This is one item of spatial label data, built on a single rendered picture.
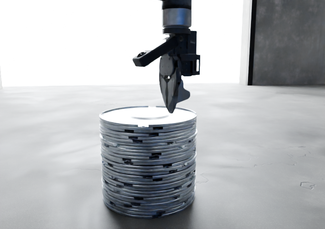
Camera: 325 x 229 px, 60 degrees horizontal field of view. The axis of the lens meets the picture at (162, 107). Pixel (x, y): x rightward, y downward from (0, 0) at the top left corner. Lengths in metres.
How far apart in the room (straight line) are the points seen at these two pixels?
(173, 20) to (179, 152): 0.35
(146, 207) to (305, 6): 4.69
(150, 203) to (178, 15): 0.49
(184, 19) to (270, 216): 0.57
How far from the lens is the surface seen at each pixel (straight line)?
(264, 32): 4.76
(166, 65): 0.70
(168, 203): 0.80
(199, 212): 0.84
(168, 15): 0.70
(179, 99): 0.71
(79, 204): 0.91
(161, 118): 0.80
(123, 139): 0.74
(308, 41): 5.19
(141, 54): 0.67
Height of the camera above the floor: 0.42
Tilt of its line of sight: 10 degrees down
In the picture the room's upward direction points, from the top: straight up
